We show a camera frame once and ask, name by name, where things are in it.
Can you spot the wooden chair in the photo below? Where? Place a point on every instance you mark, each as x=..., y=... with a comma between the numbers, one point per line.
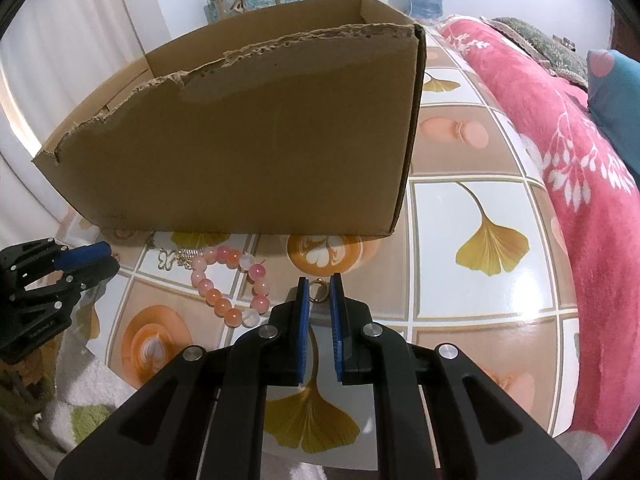
x=225, y=5

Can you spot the brown cardboard box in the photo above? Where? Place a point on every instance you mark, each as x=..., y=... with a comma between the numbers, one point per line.
x=250, y=160

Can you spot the ginkgo leaf patterned table mat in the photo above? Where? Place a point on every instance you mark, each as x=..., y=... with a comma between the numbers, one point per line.
x=450, y=285

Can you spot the pink floral blanket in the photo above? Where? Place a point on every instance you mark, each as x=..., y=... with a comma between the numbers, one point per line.
x=525, y=100

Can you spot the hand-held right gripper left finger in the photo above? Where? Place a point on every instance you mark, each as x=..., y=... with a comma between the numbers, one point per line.
x=301, y=330

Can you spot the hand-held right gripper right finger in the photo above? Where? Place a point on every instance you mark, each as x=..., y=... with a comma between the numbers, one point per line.
x=336, y=320

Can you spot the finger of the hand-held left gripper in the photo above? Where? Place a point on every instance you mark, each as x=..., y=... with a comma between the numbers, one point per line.
x=97, y=272
x=85, y=254

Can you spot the teal pillow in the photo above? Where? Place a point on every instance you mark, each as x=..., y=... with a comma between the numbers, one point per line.
x=615, y=105

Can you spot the white fluffy blanket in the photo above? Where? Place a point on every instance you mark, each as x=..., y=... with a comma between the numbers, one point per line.
x=95, y=380

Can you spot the grey-green patterned cushion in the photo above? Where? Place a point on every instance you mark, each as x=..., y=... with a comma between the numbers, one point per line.
x=540, y=40

